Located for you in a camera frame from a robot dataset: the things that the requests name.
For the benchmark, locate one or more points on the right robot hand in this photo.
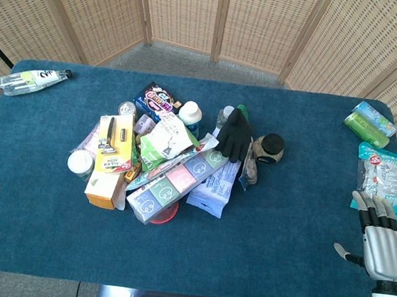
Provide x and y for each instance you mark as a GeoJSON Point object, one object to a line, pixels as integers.
{"type": "Point", "coordinates": [383, 245]}

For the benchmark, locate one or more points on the white lidded cup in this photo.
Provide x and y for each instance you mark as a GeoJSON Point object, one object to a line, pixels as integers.
{"type": "Point", "coordinates": [80, 164]}

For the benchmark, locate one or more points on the green drink can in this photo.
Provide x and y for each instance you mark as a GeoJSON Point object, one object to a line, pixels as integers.
{"type": "Point", "coordinates": [365, 129]}

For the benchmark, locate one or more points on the blue and green packaged product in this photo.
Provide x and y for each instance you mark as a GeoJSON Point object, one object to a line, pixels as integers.
{"type": "Point", "coordinates": [376, 118]}

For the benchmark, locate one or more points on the round black-lidded jar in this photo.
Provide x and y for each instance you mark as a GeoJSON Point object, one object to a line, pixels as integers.
{"type": "Point", "coordinates": [268, 150]}

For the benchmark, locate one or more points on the small tin can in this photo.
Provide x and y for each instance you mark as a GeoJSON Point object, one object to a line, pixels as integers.
{"type": "Point", "coordinates": [127, 109]}

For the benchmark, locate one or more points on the teal bag of cotton swabs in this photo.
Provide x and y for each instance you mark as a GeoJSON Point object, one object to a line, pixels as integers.
{"type": "Point", "coordinates": [385, 180]}

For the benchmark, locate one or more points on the clear bottle with black cap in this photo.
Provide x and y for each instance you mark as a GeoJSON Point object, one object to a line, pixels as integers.
{"type": "Point", "coordinates": [30, 80]}

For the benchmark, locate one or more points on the pink plastic packet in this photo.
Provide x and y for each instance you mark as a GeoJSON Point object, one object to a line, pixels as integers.
{"type": "Point", "coordinates": [88, 141]}

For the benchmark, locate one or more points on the orange and white box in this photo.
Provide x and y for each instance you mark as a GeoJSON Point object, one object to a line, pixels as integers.
{"type": "Point", "coordinates": [102, 189]}

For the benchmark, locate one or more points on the razor on yellow card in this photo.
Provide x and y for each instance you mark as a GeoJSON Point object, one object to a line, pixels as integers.
{"type": "Point", "coordinates": [114, 146]}

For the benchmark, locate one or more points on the small clear plastic packet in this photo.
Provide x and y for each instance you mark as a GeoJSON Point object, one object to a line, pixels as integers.
{"type": "Point", "coordinates": [249, 174]}

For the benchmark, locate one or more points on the lilac small box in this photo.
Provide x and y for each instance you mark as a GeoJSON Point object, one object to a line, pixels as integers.
{"type": "Point", "coordinates": [143, 125]}

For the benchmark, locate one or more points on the white wet wipes pack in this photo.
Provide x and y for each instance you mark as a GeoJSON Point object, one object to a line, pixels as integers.
{"type": "Point", "coordinates": [213, 189]}

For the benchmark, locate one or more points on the black glove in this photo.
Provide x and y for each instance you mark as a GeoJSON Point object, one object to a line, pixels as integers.
{"type": "Point", "coordinates": [235, 134]}

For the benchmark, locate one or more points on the white green pouch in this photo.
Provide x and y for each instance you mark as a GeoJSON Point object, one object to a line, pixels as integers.
{"type": "Point", "coordinates": [165, 141]}

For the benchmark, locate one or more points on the dark purple snack box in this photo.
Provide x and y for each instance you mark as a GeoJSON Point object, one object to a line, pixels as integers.
{"type": "Point", "coordinates": [159, 101]}

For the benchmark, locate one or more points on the blue table cloth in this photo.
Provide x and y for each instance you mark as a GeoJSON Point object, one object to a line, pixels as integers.
{"type": "Point", "coordinates": [189, 233]}

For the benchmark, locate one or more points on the pack of coloured tissue squares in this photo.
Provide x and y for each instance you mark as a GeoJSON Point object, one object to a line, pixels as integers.
{"type": "Point", "coordinates": [176, 182]}

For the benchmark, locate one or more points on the white bottle with blue label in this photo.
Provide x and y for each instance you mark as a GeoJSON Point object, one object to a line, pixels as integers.
{"type": "Point", "coordinates": [190, 116]}

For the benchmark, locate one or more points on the woven folding screen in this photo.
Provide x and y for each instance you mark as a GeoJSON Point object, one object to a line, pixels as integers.
{"type": "Point", "coordinates": [213, 17]}

